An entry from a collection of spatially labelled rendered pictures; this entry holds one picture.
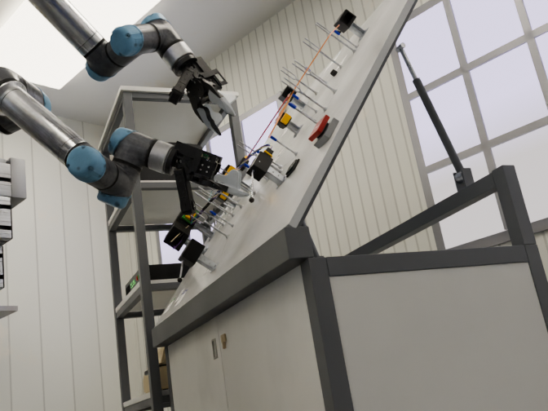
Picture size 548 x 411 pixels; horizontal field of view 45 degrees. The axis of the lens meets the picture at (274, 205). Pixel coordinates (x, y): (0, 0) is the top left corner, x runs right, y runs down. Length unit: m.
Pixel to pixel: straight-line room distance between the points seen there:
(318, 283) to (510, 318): 0.47
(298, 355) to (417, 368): 0.24
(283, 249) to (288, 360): 0.25
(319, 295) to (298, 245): 0.11
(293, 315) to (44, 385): 3.54
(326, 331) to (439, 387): 0.26
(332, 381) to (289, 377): 0.18
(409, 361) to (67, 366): 3.74
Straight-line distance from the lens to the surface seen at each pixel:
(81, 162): 1.50
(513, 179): 1.66
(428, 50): 3.58
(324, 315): 1.27
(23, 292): 4.82
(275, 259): 1.32
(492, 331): 1.49
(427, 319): 1.39
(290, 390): 1.41
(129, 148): 1.63
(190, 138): 3.19
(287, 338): 1.40
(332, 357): 1.26
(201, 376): 1.99
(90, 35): 1.80
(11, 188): 1.46
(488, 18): 3.46
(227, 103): 1.68
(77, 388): 4.88
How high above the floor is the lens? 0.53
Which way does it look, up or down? 17 degrees up
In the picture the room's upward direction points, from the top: 9 degrees counter-clockwise
